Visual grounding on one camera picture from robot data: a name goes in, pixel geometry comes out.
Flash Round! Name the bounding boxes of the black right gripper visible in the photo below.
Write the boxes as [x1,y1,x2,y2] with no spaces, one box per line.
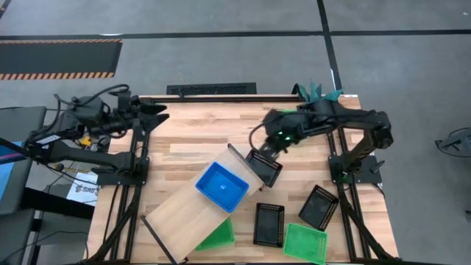
[258,108,306,163]

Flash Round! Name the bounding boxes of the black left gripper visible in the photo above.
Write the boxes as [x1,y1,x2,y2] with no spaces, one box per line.
[118,91,171,130]

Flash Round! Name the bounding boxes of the black plastic basket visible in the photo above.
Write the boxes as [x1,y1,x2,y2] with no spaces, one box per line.
[252,202,286,249]
[297,184,340,233]
[245,148,284,188]

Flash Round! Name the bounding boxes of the blue plastic basket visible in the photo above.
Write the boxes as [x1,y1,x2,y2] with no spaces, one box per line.
[194,160,250,214]

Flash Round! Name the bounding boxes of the wooden shelf with black legs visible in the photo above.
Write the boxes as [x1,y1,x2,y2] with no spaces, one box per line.
[141,143,265,265]

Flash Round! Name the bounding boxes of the black floor grille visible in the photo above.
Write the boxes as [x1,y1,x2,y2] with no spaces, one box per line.
[166,82,258,96]

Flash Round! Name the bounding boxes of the green potted plant leaves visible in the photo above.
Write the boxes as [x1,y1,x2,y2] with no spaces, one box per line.
[297,81,344,104]

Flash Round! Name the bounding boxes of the white printed paper sheet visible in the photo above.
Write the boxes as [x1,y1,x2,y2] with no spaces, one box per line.
[65,172,100,208]

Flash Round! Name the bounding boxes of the black mat with hazard stripes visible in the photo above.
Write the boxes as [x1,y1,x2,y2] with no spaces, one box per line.
[0,38,124,81]

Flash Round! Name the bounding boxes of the dark grey desk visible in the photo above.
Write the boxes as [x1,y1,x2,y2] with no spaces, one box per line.
[0,105,48,216]

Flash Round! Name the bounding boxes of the blue screen panel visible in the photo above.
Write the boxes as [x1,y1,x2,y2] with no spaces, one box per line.
[0,141,24,202]

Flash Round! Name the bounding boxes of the black fan base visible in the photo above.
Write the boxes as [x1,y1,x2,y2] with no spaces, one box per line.
[434,126,471,160]

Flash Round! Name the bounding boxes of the black aluminium table frame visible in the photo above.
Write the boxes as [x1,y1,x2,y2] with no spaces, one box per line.
[83,94,403,265]

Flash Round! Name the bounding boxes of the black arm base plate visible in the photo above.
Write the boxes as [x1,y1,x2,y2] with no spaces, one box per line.
[96,157,150,186]
[327,154,383,186]

